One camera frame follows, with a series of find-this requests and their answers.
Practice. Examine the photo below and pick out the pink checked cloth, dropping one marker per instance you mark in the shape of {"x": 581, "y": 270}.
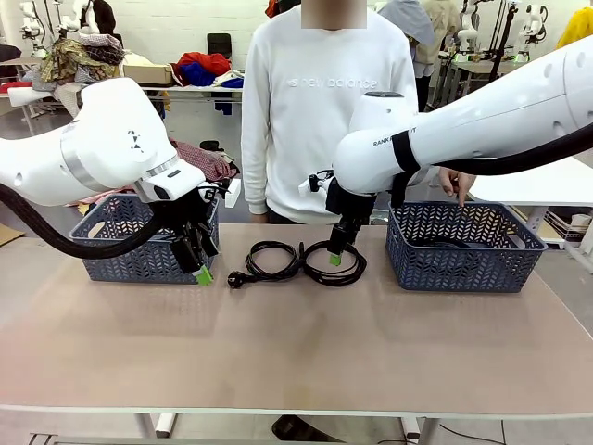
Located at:
{"x": 92, "y": 197}

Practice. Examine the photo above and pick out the red cloth pile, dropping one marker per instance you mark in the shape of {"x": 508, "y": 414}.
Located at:
{"x": 204, "y": 60}

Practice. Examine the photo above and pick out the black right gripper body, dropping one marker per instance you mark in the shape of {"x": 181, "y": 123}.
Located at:
{"x": 349, "y": 206}

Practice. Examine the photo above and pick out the person's right hand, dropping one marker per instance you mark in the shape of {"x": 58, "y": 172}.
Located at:
{"x": 260, "y": 219}

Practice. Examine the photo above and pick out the red checked cloth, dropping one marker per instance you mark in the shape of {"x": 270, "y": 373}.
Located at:
{"x": 208, "y": 162}

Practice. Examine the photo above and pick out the black office chair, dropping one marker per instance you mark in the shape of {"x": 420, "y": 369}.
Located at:
{"x": 218, "y": 45}

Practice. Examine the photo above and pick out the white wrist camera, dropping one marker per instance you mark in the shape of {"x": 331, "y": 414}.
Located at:
{"x": 312, "y": 183}
{"x": 233, "y": 192}

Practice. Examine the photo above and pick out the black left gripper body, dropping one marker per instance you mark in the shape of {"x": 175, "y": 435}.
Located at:
{"x": 187, "y": 211}

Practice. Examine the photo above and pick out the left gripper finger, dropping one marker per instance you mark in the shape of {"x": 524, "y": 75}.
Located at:
{"x": 206, "y": 241}
{"x": 190, "y": 255}

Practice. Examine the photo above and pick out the white ironing board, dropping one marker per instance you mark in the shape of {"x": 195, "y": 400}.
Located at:
{"x": 28, "y": 95}

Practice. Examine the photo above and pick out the person in dark jacket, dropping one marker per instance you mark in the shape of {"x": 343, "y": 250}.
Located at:
{"x": 104, "y": 16}

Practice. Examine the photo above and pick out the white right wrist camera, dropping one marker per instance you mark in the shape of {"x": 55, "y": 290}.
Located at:
{"x": 312, "y": 183}

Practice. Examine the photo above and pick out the person in white sweatshirt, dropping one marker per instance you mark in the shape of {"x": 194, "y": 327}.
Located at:
{"x": 301, "y": 139}

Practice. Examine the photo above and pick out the patterned clothes pile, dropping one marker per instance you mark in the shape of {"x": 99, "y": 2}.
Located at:
{"x": 79, "y": 60}

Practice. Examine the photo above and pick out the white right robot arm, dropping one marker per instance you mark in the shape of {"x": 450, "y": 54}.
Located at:
{"x": 486, "y": 120}

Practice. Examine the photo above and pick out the black tripod stand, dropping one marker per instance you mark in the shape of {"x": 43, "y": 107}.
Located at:
{"x": 502, "y": 28}

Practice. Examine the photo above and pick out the beige flat box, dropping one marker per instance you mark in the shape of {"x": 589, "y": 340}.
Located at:
{"x": 148, "y": 74}

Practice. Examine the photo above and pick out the white clothes table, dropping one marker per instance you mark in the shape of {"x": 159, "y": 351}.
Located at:
{"x": 199, "y": 90}

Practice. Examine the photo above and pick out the black shoe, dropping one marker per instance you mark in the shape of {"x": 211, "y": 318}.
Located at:
{"x": 292, "y": 428}

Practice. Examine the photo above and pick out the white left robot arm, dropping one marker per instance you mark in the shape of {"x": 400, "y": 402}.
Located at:
{"x": 106, "y": 139}

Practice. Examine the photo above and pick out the person's left hand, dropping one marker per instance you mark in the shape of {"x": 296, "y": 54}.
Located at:
{"x": 456, "y": 181}

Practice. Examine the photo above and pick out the grey cloth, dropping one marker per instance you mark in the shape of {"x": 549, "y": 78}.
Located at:
{"x": 412, "y": 21}

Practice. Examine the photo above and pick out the white table leg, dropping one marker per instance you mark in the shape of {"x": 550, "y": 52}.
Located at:
{"x": 160, "y": 424}
{"x": 417, "y": 426}

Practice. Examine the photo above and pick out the blue-grey plastic basket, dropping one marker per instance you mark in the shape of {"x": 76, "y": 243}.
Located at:
{"x": 463, "y": 273}
{"x": 120, "y": 264}

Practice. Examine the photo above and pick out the white side table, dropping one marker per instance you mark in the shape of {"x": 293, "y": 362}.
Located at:
{"x": 533, "y": 185}

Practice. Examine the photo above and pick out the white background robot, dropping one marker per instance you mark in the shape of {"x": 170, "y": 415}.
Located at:
{"x": 470, "y": 23}
{"x": 533, "y": 23}
{"x": 32, "y": 18}

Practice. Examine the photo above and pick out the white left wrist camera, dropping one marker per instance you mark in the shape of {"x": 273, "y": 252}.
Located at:
{"x": 233, "y": 192}

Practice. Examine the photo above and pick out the blue cloth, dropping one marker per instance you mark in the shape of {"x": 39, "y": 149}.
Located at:
{"x": 197, "y": 74}

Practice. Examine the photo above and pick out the person in yellow jacket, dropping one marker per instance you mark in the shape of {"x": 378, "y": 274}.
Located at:
{"x": 574, "y": 28}

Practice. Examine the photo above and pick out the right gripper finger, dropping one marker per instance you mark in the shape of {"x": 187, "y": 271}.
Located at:
{"x": 352, "y": 235}
{"x": 337, "y": 245}

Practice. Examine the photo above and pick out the person in beige coat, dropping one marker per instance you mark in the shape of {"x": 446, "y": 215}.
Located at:
{"x": 440, "y": 32}

